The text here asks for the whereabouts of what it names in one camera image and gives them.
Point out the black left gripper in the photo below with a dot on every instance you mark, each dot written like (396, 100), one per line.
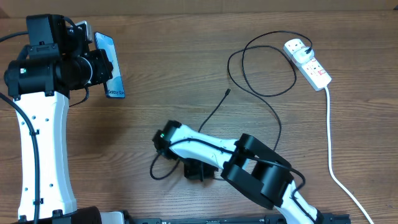
(105, 72)

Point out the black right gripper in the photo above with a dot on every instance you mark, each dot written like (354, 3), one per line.
(196, 174)

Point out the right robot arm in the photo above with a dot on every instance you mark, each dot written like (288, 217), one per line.
(247, 164)

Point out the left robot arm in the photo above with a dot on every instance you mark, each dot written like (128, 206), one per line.
(56, 61)

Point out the white charger plug adapter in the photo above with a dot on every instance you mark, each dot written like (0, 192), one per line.
(302, 56)

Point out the white power strip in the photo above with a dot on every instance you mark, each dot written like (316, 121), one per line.
(313, 71)

